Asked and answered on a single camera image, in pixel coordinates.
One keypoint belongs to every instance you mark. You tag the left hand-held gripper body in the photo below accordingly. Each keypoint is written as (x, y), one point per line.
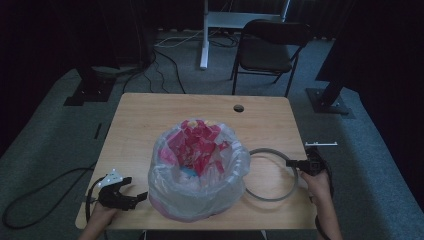
(111, 198)

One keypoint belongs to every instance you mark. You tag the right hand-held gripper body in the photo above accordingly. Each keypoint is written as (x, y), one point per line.
(313, 165)

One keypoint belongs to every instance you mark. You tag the clear plastic trash bag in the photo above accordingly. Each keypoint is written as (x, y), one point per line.
(200, 196)

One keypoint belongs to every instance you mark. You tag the person's left hand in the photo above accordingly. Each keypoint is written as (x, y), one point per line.
(105, 214)

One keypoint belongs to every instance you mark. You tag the person's right hand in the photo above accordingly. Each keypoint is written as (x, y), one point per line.
(318, 186)

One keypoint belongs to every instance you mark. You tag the blue scrap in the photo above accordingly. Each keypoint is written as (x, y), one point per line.
(188, 172)

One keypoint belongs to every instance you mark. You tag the black slanted stand with base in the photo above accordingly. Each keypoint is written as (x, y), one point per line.
(328, 100)

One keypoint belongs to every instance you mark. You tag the pile of red wrappers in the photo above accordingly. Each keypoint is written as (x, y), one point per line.
(196, 146)

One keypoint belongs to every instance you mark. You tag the black stand with flat base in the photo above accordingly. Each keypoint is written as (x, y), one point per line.
(90, 90)

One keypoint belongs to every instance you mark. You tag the black folding chair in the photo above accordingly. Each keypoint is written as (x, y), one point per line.
(266, 55)

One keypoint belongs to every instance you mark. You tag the white metal stand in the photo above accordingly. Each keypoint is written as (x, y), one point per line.
(204, 40)

